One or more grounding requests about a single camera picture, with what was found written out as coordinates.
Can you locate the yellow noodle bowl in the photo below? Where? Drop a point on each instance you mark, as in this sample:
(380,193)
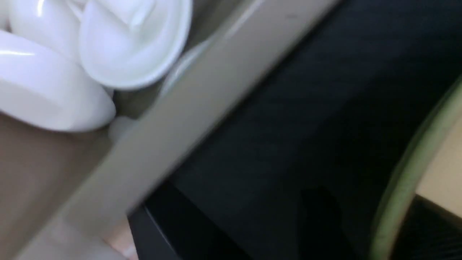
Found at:
(408,172)

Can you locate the black plastic serving tray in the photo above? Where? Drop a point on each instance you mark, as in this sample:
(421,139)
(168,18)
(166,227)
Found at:
(297,170)

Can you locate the pile of white spoons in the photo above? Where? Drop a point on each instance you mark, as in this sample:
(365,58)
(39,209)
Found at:
(62,60)

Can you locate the olive plastic spoon bin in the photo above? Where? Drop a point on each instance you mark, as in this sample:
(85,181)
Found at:
(62,193)

